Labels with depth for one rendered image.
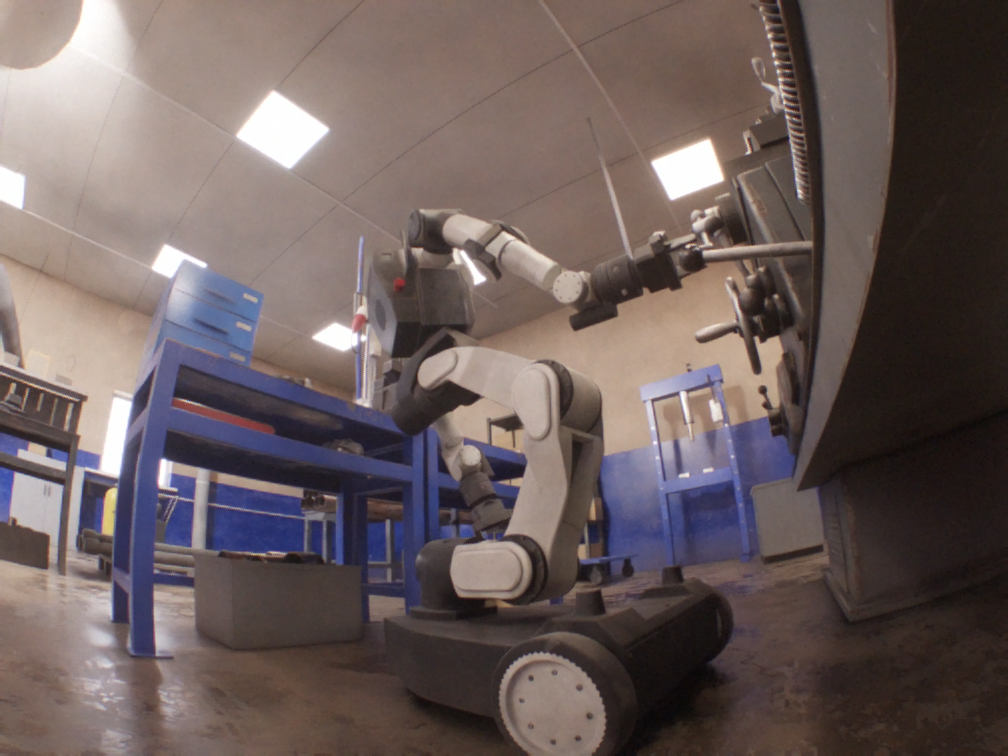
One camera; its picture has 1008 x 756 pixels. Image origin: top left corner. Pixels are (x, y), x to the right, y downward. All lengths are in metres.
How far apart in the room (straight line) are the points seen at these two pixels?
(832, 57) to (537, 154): 3.85
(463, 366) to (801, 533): 2.77
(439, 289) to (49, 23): 3.22
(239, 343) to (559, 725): 1.49
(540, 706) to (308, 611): 1.10
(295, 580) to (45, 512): 4.88
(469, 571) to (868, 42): 0.92
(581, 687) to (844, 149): 0.56
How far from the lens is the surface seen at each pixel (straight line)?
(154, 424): 1.31
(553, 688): 0.61
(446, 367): 1.07
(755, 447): 4.76
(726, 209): 0.89
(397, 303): 1.20
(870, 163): 0.19
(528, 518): 0.88
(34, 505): 6.16
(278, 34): 3.55
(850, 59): 0.17
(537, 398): 0.84
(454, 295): 1.24
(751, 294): 0.54
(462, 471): 1.26
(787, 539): 3.35
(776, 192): 0.71
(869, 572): 1.27
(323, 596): 1.63
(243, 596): 1.48
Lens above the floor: 0.31
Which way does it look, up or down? 23 degrees up
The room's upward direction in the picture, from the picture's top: 4 degrees counter-clockwise
